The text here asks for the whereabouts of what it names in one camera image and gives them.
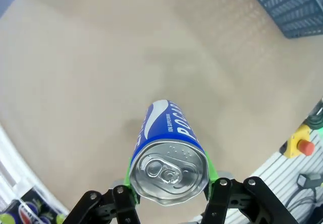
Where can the yellow emergency stop box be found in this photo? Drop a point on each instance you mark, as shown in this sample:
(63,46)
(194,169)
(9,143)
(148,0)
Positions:
(295,138)

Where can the blue Pocari Sweat can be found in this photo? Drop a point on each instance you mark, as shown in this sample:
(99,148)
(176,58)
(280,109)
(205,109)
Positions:
(171,133)

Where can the white can dispenser rack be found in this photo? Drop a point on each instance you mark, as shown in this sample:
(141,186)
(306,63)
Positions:
(15,163)

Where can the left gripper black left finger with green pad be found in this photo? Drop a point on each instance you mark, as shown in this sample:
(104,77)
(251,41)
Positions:
(121,203)

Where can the black power adapter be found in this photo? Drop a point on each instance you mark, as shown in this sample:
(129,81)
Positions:
(309,179)

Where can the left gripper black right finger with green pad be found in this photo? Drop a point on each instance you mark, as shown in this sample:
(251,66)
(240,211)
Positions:
(227,201)

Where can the black Pepsi lime can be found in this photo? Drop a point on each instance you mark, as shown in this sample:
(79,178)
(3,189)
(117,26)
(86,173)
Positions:
(26,210)
(51,217)

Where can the grey-blue basket with label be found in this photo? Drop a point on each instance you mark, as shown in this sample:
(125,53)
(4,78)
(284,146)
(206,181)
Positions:
(290,7)

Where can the white ribbed mounting plate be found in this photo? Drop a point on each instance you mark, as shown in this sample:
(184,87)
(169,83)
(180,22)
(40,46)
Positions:
(272,176)

